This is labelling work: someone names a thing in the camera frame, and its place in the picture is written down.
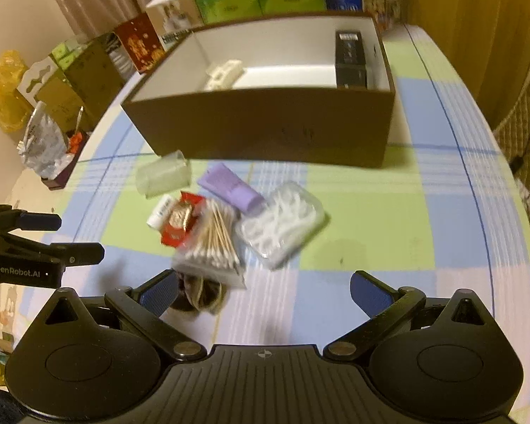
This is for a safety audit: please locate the white picture box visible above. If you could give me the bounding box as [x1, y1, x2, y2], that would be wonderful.
[146, 0, 204, 52]

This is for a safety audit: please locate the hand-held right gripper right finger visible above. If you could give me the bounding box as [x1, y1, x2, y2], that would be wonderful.
[322, 269, 495, 360]

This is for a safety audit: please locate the purple tube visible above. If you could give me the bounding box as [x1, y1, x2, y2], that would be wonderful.
[197, 163, 266, 213]

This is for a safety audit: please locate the white plastic clip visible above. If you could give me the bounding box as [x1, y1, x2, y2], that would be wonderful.
[204, 59, 245, 92]

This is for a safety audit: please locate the brown wooden panel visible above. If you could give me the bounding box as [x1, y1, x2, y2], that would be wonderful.
[401, 0, 530, 130]

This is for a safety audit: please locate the brown cardboard box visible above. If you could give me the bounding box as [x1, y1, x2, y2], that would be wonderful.
[121, 11, 397, 169]

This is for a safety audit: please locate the green tube with white cap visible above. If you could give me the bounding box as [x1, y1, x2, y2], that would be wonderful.
[147, 194, 178, 231]

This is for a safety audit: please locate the bag of cotton swabs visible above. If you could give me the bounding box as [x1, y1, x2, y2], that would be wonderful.
[172, 198, 248, 291]

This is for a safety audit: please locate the clear box of floss picks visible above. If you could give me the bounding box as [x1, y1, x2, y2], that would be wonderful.
[236, 181, 327, 270]

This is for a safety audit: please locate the crumpled white plastic bag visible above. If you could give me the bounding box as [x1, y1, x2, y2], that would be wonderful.
[19, 101, 70, 178]

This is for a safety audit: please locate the red patterned box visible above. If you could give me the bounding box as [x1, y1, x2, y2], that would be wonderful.
[114, 13, 167, 74]

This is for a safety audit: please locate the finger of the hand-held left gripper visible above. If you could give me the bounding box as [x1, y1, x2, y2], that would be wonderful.
[0, 204, 63, 233]
[0, 232, 106, 267]

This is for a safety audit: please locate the small green box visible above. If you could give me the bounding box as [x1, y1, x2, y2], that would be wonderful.
[50, 41, 87, 70]

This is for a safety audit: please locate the clear plastic cup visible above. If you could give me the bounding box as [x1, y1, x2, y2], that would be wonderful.
[135, 150, 192, 200]

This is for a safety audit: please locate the cardboard box with white card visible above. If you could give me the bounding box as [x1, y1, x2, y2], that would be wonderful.
[17, 57, 94, 134]

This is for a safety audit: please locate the brown carton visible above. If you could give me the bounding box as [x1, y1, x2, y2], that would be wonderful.
[64, 36, 127, 118]

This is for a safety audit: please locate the yellow plastic bag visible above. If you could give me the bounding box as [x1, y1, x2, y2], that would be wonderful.
[0, 50, 32, 134]

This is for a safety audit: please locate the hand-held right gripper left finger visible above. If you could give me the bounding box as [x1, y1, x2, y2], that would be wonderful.
[37, 269, 208, 360]

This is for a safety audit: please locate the red snack packet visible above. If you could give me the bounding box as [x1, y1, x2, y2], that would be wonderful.
[160, 190, 206, 247]

